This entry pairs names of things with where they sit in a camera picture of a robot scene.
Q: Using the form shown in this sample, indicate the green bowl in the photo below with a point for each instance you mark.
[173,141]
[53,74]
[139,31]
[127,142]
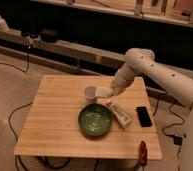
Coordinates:
[95,120]

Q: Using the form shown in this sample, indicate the black smartphone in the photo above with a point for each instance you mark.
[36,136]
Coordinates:
[143,116]

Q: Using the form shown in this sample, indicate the white ceramic cup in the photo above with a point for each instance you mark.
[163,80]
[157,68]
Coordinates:
[90,94]

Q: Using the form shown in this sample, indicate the white tube bottle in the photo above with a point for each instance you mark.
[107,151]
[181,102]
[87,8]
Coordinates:
[121,116]

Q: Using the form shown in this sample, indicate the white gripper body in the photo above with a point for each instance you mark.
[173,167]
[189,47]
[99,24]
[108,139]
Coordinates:
[120,82]

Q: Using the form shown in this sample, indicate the white spray bottle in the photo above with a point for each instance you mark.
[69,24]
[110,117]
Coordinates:
[3,24]

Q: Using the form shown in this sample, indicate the wooden table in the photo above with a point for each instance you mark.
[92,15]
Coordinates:
[52,128]

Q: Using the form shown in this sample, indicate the red handled tool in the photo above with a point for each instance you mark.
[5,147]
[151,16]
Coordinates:
[143,154]

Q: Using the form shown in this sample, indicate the white sponge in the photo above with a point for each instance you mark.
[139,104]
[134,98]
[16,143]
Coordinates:
[103,92]

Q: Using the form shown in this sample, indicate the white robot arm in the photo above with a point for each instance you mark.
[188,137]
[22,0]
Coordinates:
[138,60]

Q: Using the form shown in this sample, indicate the dark object on ledge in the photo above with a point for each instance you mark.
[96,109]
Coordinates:
[50,36]

